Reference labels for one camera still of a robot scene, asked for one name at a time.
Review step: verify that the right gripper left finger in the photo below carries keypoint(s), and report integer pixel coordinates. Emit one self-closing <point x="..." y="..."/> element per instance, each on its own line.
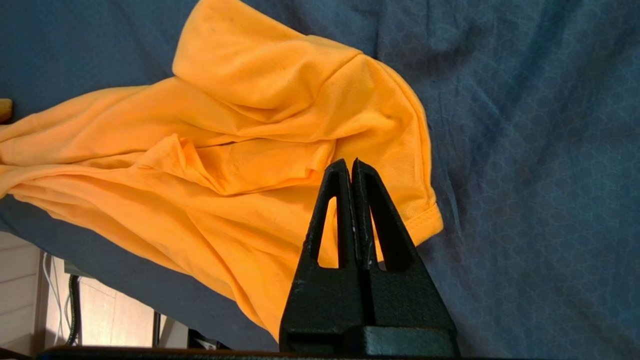
<point x="320" y="305"/>

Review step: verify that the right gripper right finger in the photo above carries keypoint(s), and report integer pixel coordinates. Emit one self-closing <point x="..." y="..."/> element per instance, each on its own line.
<point x="405" y="310"/>

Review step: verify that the yellow t-shirt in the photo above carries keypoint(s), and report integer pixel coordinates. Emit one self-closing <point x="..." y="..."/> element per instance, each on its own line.
<point x="225" y="125"/>

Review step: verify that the blue bed sheet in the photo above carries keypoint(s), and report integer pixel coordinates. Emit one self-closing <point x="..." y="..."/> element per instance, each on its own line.
<point x="525" y="150"/>

